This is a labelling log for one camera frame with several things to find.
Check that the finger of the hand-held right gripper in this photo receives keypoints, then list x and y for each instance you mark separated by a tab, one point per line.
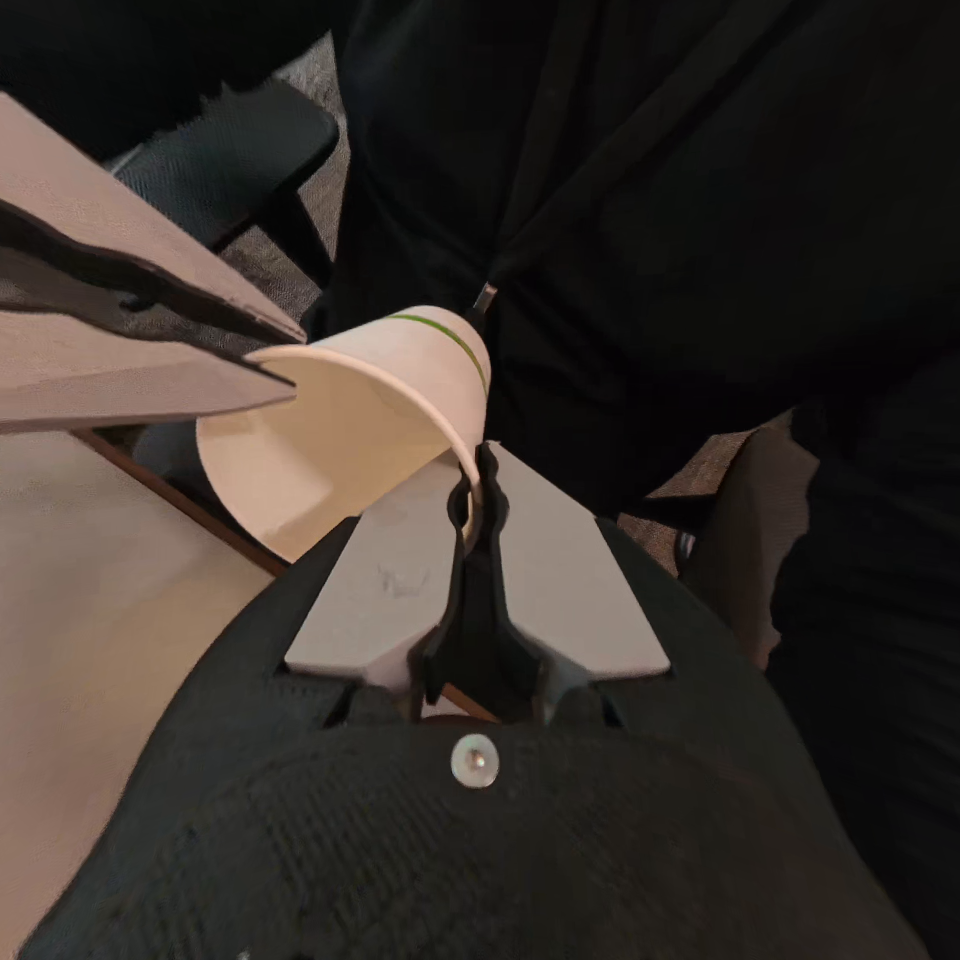
75	180
112	375

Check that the black office chair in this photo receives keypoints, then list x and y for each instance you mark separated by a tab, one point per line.
225	150

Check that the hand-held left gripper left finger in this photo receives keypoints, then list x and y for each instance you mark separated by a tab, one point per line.
375	592

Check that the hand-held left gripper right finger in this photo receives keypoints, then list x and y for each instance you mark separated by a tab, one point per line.
570	592

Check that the person in black clothes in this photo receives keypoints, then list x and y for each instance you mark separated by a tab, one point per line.
675	187

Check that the person's black pants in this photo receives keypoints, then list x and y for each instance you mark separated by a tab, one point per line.
877	675

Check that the white paper cup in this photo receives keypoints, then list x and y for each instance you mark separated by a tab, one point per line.
337	450

